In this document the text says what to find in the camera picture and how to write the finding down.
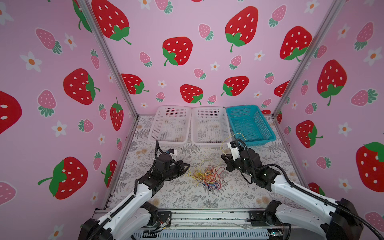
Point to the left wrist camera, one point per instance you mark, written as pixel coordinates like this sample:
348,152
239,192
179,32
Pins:
173,153

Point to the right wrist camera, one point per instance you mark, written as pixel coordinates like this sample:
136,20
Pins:
234,150

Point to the left white plastic basket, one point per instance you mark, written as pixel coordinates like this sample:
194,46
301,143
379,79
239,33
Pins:
171,126

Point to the teal plastic basket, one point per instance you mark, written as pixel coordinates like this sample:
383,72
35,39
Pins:
250,125

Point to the middle white plastic basket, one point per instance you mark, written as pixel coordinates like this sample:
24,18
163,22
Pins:
210,127

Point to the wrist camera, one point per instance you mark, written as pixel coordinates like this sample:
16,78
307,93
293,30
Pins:
234,150
173,153

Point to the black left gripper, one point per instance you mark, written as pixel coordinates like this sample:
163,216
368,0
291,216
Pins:
178,164

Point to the right aluminium corner post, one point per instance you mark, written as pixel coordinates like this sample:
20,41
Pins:
322,31

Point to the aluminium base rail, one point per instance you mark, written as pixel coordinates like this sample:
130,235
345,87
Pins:
212,224

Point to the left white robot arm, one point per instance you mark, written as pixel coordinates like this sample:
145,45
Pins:
135,211

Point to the left aluminium corner post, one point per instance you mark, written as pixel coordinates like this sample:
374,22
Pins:
91,19

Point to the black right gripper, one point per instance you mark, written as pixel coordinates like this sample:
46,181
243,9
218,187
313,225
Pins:
228,161

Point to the aluminium corner post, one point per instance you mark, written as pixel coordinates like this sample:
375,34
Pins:
322,31
91,19

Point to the white plastic basket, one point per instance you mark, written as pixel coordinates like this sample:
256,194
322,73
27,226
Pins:
210,127
171,126

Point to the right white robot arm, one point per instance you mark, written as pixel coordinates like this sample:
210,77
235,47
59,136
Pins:
329,218

